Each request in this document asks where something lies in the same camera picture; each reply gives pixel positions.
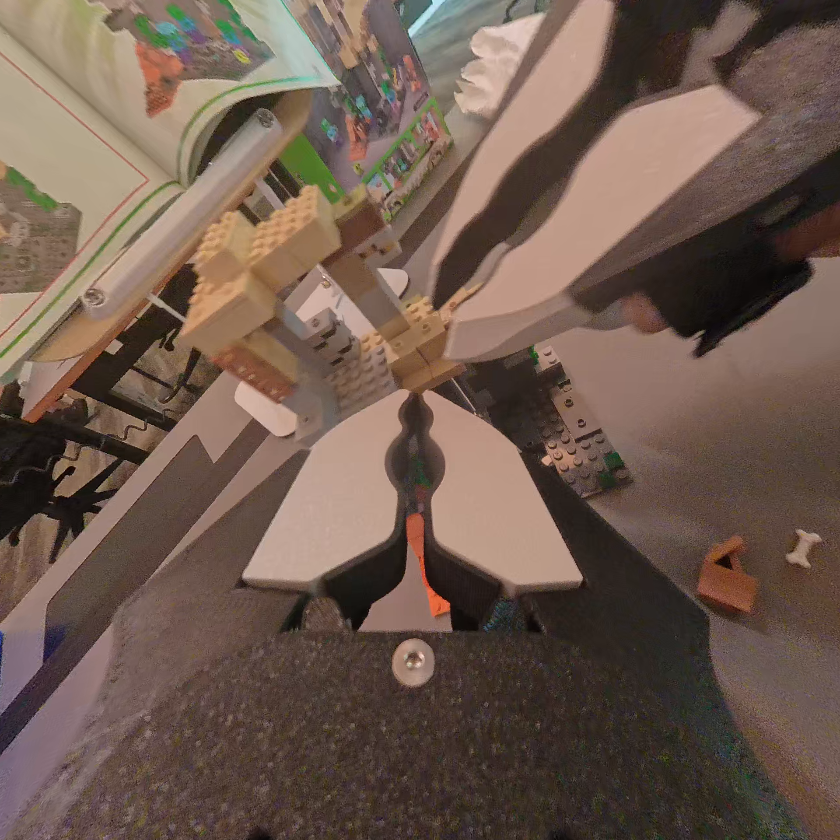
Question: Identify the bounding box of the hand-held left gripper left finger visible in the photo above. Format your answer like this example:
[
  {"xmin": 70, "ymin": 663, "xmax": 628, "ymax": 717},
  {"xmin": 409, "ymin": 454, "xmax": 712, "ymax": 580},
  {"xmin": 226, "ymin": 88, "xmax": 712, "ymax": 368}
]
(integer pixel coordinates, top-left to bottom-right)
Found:
[{"xmin": 240, "ymin": 390, "xmax": 416, "ymax": 632}]

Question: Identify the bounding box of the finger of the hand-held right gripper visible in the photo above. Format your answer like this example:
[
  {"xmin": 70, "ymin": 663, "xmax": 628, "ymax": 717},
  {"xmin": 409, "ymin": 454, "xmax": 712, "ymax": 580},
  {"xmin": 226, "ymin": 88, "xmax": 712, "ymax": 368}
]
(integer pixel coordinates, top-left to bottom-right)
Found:
[
  {"xmin": 428, "ymin": 0, "xmax": 619, "ymax": 311},
  {"xmin": 445, "ymin": 84, "xmax": 763, "ymax": 363}
]

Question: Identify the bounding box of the green toy box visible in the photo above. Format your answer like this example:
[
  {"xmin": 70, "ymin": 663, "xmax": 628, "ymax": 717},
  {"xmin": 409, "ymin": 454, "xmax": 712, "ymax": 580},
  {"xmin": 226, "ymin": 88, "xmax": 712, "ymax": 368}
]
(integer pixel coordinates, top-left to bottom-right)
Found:
[{"xmin": 281, "ymin": 0, "xmax": 455, "ymax": 223}]

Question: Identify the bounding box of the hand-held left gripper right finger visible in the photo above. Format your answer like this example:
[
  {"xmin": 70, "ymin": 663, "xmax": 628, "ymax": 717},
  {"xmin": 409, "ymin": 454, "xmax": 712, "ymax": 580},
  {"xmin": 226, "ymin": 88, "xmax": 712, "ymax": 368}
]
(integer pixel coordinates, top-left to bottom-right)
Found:
[{"xmin": 420, "ymin": 390, "xmax": 586, "ymax": 632}]

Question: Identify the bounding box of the white toy bone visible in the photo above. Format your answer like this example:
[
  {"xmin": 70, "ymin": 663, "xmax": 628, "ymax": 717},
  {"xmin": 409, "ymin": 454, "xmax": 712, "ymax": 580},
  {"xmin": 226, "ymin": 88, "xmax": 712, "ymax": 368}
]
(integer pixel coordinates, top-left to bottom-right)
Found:
[{"xmin": 785, "ymin": 528, "xmax": 824, "ymax": 570}]

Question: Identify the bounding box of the toy brick tower model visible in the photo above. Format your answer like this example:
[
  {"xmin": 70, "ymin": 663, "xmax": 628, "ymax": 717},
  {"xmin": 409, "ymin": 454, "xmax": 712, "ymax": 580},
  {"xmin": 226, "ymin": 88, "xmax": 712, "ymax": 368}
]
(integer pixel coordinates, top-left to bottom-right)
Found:
[{"xmin": 177, "ymin": 184, "xmax": 634, "ymax": 500}]

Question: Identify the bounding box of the open instruction booklet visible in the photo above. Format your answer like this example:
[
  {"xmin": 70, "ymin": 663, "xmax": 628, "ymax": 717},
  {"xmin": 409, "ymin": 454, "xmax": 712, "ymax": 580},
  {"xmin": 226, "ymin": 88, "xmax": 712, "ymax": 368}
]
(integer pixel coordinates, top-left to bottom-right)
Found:
[{"xmin": 0, "ymin": 0, "xmax": 343, "ymax": 385}]

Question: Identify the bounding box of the orange toy brick plate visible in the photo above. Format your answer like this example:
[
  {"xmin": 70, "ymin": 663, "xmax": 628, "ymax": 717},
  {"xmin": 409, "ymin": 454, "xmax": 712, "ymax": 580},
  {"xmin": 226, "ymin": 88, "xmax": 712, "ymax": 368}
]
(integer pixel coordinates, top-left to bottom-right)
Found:
[{"xmin": 406, "ymin": 514, "xmax": 454, "ymax": 619}]

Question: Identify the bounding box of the brown toy chest piece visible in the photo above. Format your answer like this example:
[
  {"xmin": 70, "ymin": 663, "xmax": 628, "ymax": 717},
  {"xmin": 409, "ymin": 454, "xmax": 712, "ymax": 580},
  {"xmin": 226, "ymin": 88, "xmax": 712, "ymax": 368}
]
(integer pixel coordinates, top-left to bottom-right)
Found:
[{"xmin": 696, "ymin": 535, "xmax": 760, "ymax": 616}]

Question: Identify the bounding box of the white stand base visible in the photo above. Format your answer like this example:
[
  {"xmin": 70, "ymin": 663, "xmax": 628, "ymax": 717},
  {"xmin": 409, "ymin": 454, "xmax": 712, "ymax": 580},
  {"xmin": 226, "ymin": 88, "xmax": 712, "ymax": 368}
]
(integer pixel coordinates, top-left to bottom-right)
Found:
[{"xmin": 233, "ymin": 268, "xmax": 412, "ymax": 438}]

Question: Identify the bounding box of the grey desk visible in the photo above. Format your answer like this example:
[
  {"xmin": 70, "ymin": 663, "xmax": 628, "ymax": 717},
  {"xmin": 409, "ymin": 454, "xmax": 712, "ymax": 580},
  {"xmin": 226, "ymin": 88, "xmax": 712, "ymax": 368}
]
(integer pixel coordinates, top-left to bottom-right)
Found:
[{"xmin": 0, "ymin": 118, "xmax": 840, "ymax": 821}]

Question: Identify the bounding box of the white paper pile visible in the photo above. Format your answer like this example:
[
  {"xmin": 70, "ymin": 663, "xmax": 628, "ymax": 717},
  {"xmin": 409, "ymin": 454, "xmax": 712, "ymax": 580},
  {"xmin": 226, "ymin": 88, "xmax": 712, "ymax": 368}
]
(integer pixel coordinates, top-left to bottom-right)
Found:
[{"xmin": 454, "ymin": 13, "xmax": 551, "ymax": 120}]

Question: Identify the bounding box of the person's right hand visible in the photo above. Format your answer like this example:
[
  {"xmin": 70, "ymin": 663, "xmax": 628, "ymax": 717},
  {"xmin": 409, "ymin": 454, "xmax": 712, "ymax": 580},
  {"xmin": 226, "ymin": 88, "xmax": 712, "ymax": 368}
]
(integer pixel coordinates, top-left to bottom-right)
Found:
[{"xmin": 620, "ymin": 294, "xmax": 668, "ymax": 333}]

